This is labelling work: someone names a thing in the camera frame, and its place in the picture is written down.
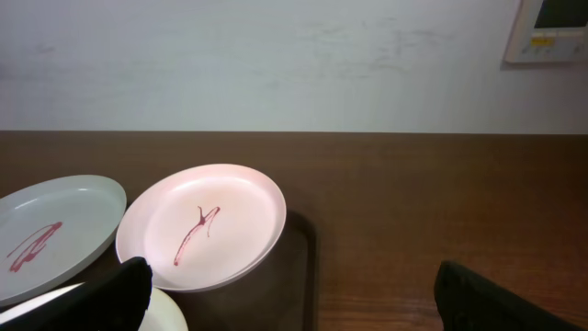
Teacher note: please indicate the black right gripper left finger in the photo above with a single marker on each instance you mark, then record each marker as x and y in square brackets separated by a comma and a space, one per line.
[117, 301]

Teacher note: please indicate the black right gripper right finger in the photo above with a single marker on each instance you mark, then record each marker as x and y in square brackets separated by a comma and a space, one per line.
[467, 301]

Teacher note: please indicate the cream white plate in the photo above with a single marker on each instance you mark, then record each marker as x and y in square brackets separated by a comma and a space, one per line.
[163, 314]

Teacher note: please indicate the pale green plate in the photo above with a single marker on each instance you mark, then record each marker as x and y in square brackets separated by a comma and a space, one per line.
[53, 230]

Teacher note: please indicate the pink plate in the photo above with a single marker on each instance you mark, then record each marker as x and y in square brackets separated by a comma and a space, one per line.
[204, 227]

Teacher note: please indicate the dark brown serving tray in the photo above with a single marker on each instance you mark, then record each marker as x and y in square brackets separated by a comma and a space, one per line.
[279, 294]

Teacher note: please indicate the white wall control panel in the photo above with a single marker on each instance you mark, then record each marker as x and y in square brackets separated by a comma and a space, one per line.
[548, 31]

